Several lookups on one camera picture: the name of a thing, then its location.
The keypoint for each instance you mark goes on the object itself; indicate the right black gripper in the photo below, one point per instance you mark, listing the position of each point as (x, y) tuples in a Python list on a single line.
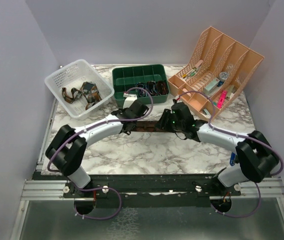
[(164, 123)]

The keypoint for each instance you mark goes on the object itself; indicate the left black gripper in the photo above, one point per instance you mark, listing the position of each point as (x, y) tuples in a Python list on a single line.
[(122, 110)]

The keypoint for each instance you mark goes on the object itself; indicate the brown red patterned tie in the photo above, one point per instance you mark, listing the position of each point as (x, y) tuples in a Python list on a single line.
[(146, 126)]

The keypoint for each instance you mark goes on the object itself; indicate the green compartment tray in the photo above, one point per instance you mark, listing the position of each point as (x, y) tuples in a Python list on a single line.
[(151, 78)]

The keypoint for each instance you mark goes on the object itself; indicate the peach desk organizer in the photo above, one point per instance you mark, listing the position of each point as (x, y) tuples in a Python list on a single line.
[(219, 69)]

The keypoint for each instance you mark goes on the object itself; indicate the white plastic basket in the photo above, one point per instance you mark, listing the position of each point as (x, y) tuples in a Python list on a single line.
[(72, 76)]

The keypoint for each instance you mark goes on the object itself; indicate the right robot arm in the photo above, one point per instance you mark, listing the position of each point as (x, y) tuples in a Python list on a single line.
[(255, 158)]

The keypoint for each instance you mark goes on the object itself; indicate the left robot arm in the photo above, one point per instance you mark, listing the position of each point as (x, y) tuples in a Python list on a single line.
[(66, 150)]

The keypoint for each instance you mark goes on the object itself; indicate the brown ties pile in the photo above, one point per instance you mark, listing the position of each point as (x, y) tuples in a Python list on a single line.
[(88, 91)]

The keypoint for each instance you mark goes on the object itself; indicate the blue rolled tie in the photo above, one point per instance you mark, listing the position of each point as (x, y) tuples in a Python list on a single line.
[(141, 88)]

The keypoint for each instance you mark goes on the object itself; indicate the white small stapler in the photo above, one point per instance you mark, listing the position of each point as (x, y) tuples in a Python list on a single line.
[(206, 113)]

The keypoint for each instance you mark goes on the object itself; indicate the dark orange rolled tie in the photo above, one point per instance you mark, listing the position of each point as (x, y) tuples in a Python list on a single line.
[(151, 88)]

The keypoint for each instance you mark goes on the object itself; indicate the brown rolled tie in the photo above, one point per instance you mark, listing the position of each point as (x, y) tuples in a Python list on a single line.
[(162, 88)]

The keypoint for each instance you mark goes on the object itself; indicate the pink highlighter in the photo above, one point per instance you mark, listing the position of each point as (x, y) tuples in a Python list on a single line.
[(221, 99)]

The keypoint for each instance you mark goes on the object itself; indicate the teal white box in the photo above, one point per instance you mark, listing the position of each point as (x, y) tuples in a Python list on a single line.
[(211, 86)]

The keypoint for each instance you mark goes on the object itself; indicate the round tape tin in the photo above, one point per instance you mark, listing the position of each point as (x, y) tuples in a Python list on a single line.
[(223, 76)]

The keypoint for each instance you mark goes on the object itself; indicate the blue stapler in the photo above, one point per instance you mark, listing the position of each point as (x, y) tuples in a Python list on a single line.
[(232, 160)]

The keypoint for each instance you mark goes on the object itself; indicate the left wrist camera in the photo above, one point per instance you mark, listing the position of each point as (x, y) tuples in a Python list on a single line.
[(129, 99)]

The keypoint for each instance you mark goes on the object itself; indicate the black mounting rail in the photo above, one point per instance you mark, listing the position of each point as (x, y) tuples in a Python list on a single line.
[(136, 191)]

